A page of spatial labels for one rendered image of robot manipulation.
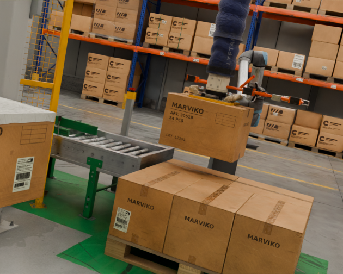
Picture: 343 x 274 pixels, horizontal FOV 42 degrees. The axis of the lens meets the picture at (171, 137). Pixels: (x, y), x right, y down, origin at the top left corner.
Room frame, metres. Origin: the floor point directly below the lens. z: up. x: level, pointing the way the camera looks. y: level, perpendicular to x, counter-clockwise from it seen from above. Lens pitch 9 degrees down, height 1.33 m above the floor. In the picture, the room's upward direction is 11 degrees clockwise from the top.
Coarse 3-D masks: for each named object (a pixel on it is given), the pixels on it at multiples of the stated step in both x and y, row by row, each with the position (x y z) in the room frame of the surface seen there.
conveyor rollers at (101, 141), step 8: (72, 136) 3.91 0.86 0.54; (80, 136) 3.90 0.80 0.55; (88, 136) 4.00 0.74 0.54; (96, 136) 4.12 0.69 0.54; (96, 144) 3.78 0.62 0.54; (104, 144) 3.78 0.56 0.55; (112, 144) 3.87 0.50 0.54; (120, 144) 4.01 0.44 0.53; (128, 144) 4.00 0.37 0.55; (128, 152) 3.77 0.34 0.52; (136, 152) 3.72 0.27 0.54; (144, 152) 3.86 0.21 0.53; (152, 152) 3.84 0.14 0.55
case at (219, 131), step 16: (176, 96) 3.39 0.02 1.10; (176, 112) 3.38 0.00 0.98; (192, 112) 3.34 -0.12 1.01; (208, 112) 3.30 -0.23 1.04; (224, 112) 3.26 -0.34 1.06; (240, 112) 3.22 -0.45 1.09; (176, 128) 3.38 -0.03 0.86; (192, 128) 3.33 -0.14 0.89; (208, 128) 3.29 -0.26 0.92; (224, 128) 3.25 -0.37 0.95; (240, 128) 3.23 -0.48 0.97; (176, 144) 3.37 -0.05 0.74; (192, 144) 3.33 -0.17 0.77; (208, 144) 3.28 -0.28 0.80; (224, 144) 3.24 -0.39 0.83; (240, 144) 3.35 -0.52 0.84; (224, 160) 3.23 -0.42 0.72
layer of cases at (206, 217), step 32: (128, 192) 2.81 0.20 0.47; (160, 192) 2.74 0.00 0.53; (192, 192) 2.82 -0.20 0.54; (224, 192) 2.98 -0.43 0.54; (256, 192) 3.16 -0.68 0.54; (288, 192) 3.35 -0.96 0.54; (128, 224) 2.80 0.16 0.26; (160, 224) 2.72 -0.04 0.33; (192, 224) 2.65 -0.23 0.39; (224, 224) 2.59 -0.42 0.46; (256, 224) 2.52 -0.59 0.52; (288, 224) 2.55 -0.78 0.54; (192, 256) 2.64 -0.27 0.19; (224, 256) 2.57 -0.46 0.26; (256, 256) 2.51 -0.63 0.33; (288, 256) 2.45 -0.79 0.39
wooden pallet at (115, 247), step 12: (108, 240) 2.83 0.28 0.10; (120, 240) 2.81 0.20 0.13; (108, 252) 2.83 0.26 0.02; (120, 252) 2.80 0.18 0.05; (156, 252) 2.72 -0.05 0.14; (300, 252) 3.21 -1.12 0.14; (132, 264) 2.77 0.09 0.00; (144, 264) 2.76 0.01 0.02; (156, 264) 2.80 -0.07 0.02; (180, 264) 2.66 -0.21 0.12; (192, 264) 2.63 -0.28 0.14
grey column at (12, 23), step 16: (0, 0) 2.85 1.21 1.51; (16, 0) 2.83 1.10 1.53; (0, 16) 2.85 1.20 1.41; (16, 16) 2.85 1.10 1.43; (0, 32) 2.84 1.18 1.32; (16, 32) 2.87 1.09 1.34; (0, 48) 2.84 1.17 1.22; (16, 48) 2.89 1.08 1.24; (0, 64) 2.83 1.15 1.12; (16, 64) 2.91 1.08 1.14; (0, 80) 2.83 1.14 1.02; (16, 80) 2.93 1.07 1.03; (0, 96) 2.82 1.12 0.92; (16, 96) 2.95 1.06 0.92; (0, 208) 2.94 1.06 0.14
